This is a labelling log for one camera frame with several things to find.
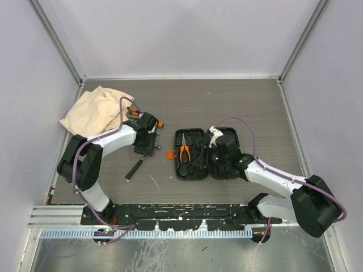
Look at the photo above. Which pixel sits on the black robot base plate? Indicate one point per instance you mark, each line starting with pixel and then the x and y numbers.
pixel 146 217

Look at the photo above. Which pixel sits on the white slotted cable duct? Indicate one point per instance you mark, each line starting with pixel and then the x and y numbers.
pixel 105 233

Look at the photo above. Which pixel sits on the small orange black precision screwdriver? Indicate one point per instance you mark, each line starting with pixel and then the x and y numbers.
pixel 133 111

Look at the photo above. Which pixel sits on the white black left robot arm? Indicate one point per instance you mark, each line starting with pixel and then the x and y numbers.
pixel 81 161

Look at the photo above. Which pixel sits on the black handle claw hammer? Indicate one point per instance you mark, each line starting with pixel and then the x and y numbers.
pixel 136 167

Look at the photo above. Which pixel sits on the black plastic tool case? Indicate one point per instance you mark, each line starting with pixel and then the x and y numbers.
pixel 199 168

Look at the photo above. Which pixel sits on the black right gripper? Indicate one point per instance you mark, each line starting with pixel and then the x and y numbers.
pixel 215 147

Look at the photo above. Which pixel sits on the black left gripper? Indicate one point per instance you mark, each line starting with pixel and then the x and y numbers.
pixel 148 149

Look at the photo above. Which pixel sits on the beige cloth drawstring bag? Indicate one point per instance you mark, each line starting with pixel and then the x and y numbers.
pixel 97 111

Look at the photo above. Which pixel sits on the orange black needle nose pliers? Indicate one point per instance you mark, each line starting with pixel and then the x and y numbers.
pixel 184 155

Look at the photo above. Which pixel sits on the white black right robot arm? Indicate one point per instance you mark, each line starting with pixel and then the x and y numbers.
pixel 306 201

